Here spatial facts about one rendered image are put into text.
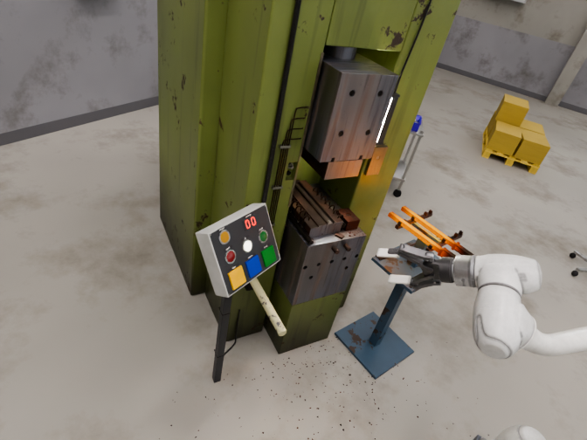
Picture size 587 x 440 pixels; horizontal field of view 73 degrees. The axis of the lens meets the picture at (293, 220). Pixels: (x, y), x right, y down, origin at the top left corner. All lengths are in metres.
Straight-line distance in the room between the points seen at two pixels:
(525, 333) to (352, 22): 1.29
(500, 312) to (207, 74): 1.60
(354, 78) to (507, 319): 1.06
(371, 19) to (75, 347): 2.34
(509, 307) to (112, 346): 2.20
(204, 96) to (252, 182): 0.51
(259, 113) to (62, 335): 1.82
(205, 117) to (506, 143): 5.24
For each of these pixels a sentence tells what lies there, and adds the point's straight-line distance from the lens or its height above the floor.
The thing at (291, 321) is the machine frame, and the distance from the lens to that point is 2.43.
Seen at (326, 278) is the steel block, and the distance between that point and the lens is 2.27.
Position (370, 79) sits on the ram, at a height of 1.75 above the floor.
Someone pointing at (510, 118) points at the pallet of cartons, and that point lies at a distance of 7.14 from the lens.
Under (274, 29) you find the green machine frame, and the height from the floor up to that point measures 1.87.
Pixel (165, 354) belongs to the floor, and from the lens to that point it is 2.62.
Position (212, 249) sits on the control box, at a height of 1.14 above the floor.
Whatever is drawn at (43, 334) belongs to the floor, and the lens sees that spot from 2.84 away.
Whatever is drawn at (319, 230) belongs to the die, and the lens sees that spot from 2.05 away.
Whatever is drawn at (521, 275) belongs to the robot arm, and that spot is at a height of 1.57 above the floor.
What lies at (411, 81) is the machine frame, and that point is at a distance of 2.11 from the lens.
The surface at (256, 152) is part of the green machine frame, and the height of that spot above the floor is 1.36.
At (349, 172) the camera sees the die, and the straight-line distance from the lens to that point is 1.93.
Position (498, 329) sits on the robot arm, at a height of 1.52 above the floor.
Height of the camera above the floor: 2.16
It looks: 35 degrees down
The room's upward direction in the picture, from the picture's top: 13 degrees clockwise
